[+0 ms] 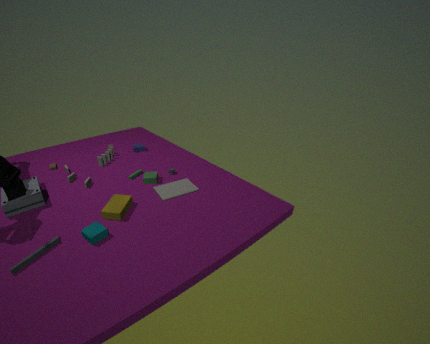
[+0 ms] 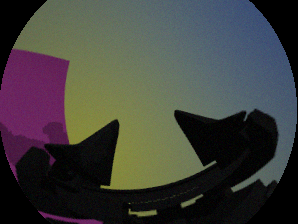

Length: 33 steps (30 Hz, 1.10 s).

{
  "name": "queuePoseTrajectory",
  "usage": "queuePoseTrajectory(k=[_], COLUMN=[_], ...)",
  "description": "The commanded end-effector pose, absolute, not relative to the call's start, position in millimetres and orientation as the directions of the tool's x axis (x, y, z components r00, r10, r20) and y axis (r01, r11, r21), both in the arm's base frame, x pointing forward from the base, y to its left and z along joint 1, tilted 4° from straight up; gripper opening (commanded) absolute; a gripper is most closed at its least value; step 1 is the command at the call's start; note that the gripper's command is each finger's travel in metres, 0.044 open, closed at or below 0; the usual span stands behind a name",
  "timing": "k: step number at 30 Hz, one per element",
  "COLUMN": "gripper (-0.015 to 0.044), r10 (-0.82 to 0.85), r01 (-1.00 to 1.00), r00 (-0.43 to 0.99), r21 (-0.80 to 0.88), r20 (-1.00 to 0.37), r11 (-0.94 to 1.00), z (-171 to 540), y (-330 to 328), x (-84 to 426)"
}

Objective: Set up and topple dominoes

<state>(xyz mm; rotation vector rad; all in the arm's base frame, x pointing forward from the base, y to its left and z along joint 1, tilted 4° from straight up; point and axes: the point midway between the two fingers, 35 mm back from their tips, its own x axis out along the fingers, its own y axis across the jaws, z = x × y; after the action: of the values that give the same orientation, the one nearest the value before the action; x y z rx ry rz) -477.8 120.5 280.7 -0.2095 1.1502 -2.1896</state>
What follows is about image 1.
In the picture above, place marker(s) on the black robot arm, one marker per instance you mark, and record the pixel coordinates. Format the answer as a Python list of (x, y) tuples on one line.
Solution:
[(12, 185)]

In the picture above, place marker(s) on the yellow rectangular block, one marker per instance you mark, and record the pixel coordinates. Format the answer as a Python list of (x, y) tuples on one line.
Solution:
[(117, 207)]

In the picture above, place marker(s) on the teal rectangular block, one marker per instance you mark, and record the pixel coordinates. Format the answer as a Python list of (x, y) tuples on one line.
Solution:
[(94, 233)]

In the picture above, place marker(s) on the blue rectangular block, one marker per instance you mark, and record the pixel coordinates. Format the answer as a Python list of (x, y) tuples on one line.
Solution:
[(138, 148)]

